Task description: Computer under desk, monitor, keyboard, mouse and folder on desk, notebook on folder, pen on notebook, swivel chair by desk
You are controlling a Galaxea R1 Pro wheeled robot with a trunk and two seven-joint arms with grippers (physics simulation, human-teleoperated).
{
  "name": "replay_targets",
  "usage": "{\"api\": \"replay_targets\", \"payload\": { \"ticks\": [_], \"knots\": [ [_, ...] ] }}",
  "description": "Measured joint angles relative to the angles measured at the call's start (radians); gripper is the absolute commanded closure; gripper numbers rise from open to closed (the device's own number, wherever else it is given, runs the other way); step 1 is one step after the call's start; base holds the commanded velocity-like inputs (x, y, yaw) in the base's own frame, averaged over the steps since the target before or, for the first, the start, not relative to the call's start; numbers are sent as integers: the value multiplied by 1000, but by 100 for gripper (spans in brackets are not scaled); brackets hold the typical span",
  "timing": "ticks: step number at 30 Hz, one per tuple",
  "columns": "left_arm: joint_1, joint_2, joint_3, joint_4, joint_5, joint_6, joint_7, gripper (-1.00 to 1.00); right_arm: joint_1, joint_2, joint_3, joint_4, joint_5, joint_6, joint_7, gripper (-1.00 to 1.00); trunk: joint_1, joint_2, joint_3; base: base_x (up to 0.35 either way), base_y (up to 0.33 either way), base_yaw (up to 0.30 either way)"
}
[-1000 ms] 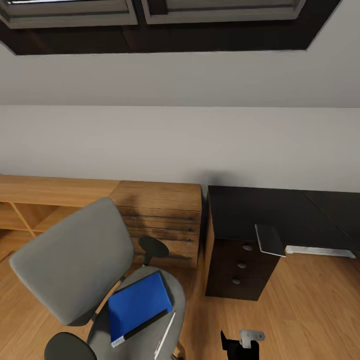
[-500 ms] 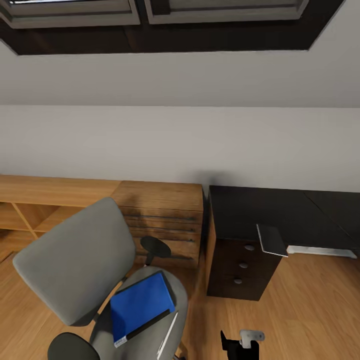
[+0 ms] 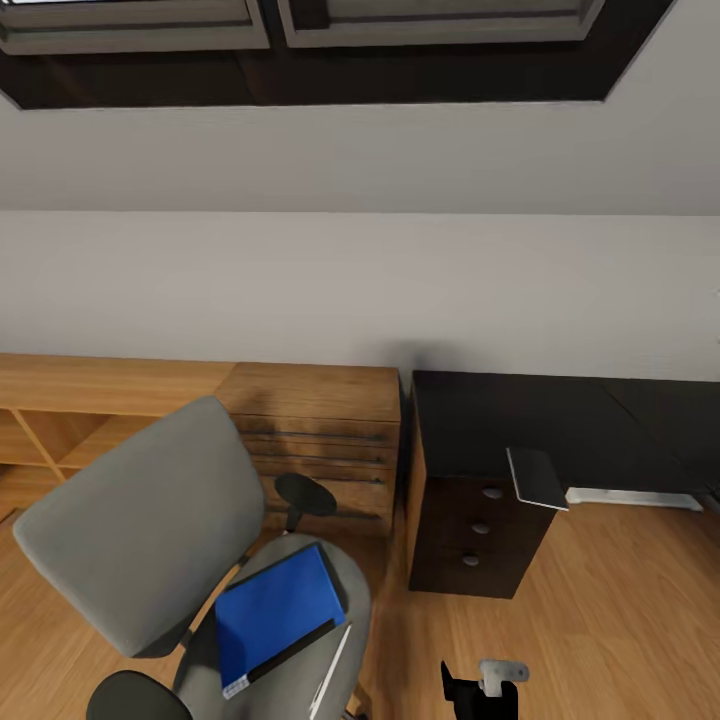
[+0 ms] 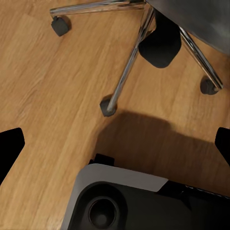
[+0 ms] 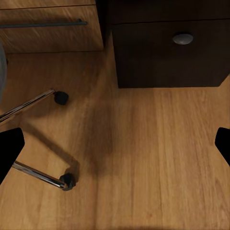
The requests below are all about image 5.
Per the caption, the swivel chair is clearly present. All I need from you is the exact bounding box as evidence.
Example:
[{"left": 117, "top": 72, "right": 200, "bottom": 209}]
[{"left": 0, "top": 43, "right": 76, "bottom": 191}]

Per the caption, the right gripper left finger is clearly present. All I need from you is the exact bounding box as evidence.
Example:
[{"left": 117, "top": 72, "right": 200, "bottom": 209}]
[{"left": 0, "top": 127, "right": 25, "bottom": 184}]

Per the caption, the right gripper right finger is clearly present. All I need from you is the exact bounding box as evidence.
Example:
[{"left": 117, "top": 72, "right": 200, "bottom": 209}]
[{"left": 215, "top": 127, "right": 230, "bottom": 165}]

